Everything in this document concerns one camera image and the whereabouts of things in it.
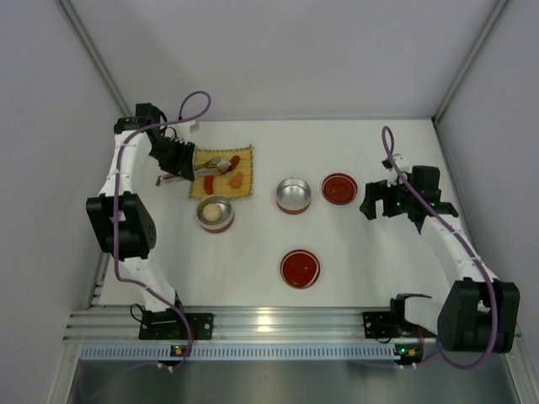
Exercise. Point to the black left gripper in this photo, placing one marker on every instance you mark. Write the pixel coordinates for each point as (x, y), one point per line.
(178, 157)

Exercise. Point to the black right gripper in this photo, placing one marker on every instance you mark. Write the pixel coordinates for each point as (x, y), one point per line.
(380, 199)

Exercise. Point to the steel tongs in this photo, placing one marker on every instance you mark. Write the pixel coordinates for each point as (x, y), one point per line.
(211, 167)

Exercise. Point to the long red sausage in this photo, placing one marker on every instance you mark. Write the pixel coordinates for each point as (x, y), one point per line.
(209, 185)

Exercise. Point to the black white sushi roll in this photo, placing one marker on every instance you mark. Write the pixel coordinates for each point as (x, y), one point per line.
(225, 170)

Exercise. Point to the small red sausage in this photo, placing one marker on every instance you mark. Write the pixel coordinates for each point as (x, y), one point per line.
(235, 160)

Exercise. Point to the beige rice ball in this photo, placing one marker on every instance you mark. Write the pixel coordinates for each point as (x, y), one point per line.
(212, 213)

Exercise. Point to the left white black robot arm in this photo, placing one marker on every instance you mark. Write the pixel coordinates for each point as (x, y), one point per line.
(122, 224)

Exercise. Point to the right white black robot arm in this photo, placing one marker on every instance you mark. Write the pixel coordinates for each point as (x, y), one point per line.
(480, 311)

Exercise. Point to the back red lid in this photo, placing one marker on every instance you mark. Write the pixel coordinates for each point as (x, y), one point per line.
(339, 189)

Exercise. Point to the red lid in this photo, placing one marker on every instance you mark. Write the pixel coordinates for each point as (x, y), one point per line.
(300, 269)
(339, 189)

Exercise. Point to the bamboo serving mat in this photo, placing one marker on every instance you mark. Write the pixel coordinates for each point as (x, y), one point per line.
(221, 186)

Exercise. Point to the centre steel bowl red base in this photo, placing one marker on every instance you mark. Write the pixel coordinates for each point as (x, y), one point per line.
(293, 195)

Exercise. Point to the steel bowl red base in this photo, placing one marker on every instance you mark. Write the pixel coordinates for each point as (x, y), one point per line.
(227, 218)
(293, 195)

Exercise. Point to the left steel bowl red base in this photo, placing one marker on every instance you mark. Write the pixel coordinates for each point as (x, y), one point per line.
(227, 218)

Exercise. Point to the front red lid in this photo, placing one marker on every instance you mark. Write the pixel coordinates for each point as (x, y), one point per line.
(300, 269)

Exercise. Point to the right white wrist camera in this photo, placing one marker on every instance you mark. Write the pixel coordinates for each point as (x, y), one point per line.
(402, 163)

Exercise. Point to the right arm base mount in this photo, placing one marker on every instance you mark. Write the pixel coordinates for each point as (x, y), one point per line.
(386, 325)

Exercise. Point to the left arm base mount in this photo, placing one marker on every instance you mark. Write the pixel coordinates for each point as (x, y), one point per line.
(167, 325)

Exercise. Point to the left aluminium corner post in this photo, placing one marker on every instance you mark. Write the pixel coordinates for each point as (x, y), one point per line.
(85, 40)

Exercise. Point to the aluminium corner post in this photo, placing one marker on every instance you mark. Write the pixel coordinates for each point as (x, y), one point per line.
(85, 40)
(486, 29)

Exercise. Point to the aluminium front frame rail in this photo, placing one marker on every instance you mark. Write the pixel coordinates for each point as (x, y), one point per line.
(102, 324)

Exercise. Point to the white slotted cable duct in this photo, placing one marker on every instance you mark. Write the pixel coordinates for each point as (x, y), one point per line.
(242, 352)

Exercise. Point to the right aluminium corner post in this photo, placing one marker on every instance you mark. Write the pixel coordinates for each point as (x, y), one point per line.
(486, 29)

